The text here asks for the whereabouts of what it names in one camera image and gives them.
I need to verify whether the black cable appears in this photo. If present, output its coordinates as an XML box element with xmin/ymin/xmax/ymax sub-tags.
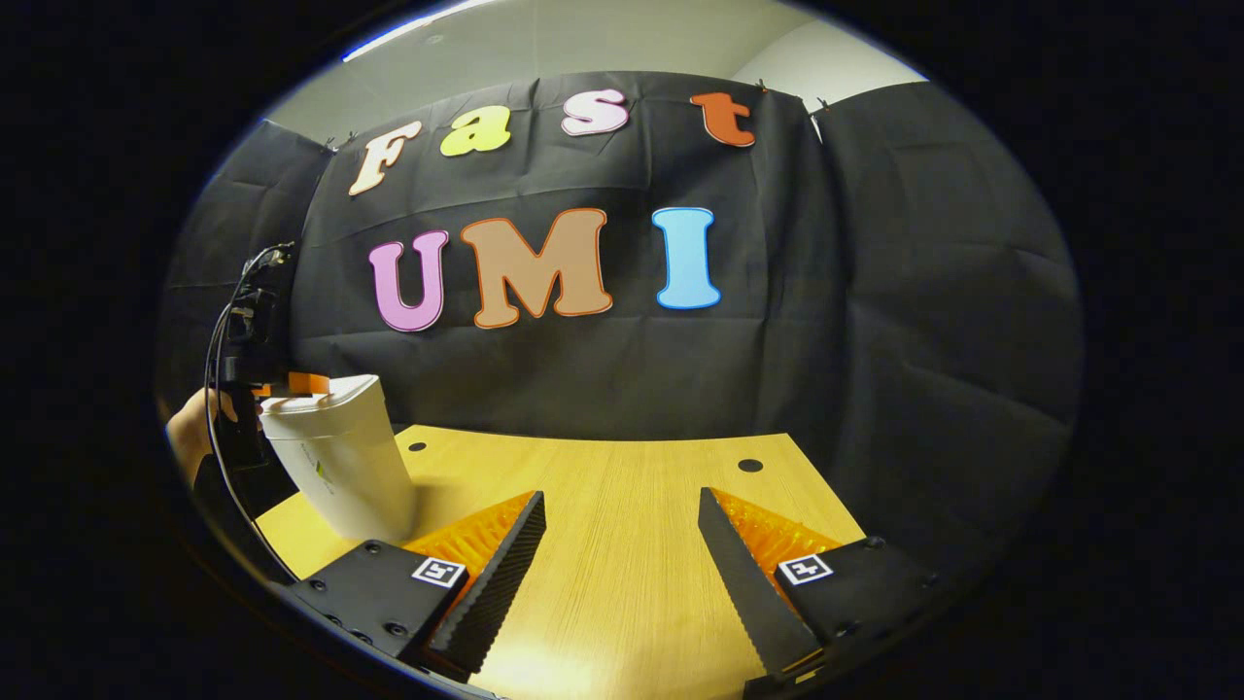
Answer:
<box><xmin>204</xmin><ymin>243</ymin><xmax>294</xmax><ymax>584</ymax></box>

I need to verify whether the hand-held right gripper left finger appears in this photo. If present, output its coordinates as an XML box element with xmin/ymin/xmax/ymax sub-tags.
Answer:
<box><xmin>292</xmin><ymin>490</ymin><xmax>547</xmax><ymax>682</ymax></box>

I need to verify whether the black backdrop cloth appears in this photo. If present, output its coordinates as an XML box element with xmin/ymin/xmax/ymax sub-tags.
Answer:
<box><xmin>160</xmin><ymin>70</ymin><xmax>1085</xmax><ymax>584</ymax></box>

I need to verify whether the wooden desktop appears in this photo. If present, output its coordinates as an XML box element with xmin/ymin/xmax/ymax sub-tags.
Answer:
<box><xmin>255</xmin><ymin>424</ymin><xmax>868</xmax><ymax>700</ymax></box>

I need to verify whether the white desktop garbage bin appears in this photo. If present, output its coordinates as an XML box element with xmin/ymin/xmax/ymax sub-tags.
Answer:
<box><xmin>259</xmin><ymin>374</ymin><xmax>419</xmax><ymax>543</ymax></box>

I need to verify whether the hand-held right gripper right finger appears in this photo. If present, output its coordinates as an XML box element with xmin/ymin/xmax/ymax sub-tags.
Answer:
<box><xmin>698</xmin><ymin>486</ymin><xmax>939</xmax><ymax>696</ymax></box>

